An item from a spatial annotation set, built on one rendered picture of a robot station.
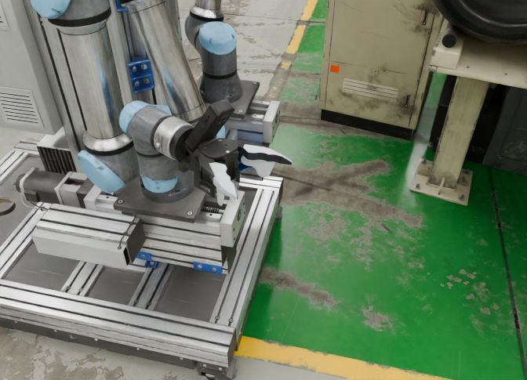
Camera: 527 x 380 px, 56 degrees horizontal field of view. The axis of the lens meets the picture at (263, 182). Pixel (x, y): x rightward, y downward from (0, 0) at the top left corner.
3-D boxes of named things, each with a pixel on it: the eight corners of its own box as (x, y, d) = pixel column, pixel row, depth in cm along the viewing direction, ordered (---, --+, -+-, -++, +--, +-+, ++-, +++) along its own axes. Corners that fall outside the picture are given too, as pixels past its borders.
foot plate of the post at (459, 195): (419, 160, 259) (420, 153, 257) (472, 172, 251) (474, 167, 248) (409, 190, 240) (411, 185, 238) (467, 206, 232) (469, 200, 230)
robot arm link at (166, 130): (183, 111, 96) (150, 124, 91) (199, 120, 94) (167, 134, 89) (183, 145, 100) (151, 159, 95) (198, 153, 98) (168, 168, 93)
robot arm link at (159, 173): (197, 175, 111) (192, 135, 104) (159, 201, 104) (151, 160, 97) (172, 161, 115) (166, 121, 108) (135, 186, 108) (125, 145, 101)
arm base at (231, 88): (193, 101, 167) (190, 75, 160) (207, 80, 178) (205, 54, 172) (236, 106, 164) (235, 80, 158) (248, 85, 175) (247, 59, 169)
